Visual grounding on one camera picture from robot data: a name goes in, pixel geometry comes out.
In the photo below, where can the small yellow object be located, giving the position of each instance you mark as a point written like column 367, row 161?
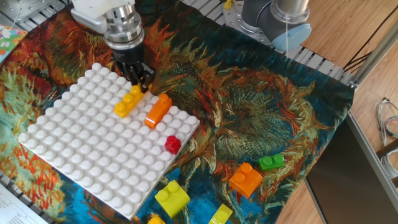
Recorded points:
column 228, row 3

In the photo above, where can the small lime single-stud block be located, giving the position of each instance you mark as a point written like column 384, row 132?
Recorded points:
column 220, row 214

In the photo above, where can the white zip tie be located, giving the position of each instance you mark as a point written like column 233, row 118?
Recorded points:
column 286, row 39

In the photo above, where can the small red block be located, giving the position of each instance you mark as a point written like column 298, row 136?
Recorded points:
column 172, row 145

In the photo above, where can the slim orange sloped block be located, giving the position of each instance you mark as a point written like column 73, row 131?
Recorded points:
column 157, row 112

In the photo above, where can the colourful sunflower pattern rug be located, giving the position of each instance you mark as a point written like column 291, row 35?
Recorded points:
column 295, row 109

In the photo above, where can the large yellow four-stud block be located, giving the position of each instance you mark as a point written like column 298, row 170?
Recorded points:
column 155, row 220

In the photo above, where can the colourful flower card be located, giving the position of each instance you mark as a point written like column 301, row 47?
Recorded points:
column 9, row 40

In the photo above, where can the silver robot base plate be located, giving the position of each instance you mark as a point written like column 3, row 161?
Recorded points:
column 239, row 25

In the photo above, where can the white studded baseplate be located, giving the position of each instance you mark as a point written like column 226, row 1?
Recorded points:
column 99, row 143

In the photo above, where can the white and silver wrist adapter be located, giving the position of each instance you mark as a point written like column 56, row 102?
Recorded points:
column 102, row 12

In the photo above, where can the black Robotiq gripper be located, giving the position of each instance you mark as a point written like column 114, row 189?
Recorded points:
column 129, row 56

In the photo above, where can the slim yellow four-stud block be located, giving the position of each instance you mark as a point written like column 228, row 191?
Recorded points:
column 129, row 101

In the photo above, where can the large lime two-stud block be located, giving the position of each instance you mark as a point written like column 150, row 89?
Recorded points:
column 172, row 199

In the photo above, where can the orange two-stud block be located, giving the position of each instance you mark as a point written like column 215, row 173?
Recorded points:
column 245, row 181

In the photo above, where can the white printed paper sheet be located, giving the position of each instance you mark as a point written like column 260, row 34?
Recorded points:
column 15, row 211

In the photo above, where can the aluminium frame beam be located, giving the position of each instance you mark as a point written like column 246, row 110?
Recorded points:
column 373, row 59

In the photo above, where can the small green two-stud block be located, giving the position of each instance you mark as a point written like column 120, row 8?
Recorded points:
column 271, row 162

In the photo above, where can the black monitor panel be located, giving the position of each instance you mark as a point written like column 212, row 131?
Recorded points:
column 348, row 180

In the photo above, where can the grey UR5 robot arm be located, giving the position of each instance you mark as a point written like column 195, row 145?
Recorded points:
column 273, row 18

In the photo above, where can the perforated metal plate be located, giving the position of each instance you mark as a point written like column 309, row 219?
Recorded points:
column 28, row 9

